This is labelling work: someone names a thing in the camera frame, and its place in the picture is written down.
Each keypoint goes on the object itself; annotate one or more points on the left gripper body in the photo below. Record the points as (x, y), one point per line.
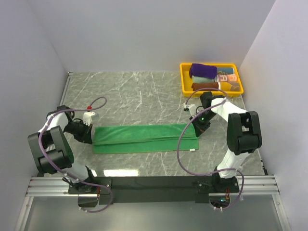
(79, 130)

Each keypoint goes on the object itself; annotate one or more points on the rolled brown towel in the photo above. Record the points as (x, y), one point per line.
(198, 86)

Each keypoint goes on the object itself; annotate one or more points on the rolled pink printed towel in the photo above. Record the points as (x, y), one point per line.
(226, 78)

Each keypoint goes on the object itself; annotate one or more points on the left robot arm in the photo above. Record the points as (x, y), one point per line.
(52, 144)

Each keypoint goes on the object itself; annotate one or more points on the black base beam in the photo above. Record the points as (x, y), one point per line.
(167, 188)

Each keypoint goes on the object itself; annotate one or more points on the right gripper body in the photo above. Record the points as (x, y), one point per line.
(202, 120)

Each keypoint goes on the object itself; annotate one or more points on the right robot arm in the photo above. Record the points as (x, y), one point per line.
(243, 135)

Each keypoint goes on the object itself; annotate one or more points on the green towel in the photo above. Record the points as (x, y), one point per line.
(136, 138)

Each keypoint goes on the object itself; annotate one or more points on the rolled mint towel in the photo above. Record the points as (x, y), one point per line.
(201, 80)

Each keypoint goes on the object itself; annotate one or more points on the purple towel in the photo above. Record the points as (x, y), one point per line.
(202, 70)

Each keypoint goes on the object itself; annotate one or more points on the aluminium rail frame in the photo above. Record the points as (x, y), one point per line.
(257, 186)

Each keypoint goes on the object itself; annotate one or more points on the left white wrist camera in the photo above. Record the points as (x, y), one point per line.
(90, 118)

